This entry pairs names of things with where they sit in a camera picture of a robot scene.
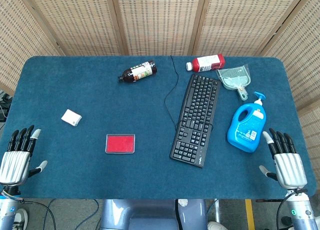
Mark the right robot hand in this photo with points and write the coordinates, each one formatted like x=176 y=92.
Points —
x=290 y=166

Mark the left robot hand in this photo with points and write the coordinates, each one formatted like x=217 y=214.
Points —
x=13 y=163

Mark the small pink-white box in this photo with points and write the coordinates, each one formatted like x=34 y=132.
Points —
x=71 y=117

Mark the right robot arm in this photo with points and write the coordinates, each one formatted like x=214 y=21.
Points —
x=300 y=211

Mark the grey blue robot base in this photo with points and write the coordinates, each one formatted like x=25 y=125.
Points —
x=152 y=215

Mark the blue detergent pump bottle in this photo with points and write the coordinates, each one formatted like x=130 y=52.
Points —
x=247 y=124

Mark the white shoe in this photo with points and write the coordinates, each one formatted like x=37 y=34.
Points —
x=217 y=225

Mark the clear green dustpan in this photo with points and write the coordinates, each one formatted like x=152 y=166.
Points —
x=233 y=79

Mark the black computer keyboard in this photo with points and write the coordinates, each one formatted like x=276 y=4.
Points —
x=196 y=121

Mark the red card pouch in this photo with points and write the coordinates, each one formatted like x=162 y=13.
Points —
x=120 y=144

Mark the blue table mat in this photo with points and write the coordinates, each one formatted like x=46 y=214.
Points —
x=100 y=94

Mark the red juice bottle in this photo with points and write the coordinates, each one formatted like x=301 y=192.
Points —
x=206 y=62

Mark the dark brown drink bottle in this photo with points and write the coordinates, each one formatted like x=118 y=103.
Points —
x=138 y=71

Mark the woven folding screen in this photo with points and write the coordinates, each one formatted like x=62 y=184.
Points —
x=160 y=22

